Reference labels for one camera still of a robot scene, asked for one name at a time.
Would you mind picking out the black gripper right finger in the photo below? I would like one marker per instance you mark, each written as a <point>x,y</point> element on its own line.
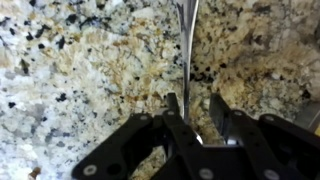
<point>266,150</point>

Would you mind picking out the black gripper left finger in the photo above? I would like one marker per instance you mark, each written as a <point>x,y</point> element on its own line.
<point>190,156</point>

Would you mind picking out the stainless steel dishwasher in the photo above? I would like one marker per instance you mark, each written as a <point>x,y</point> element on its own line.
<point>310,116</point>

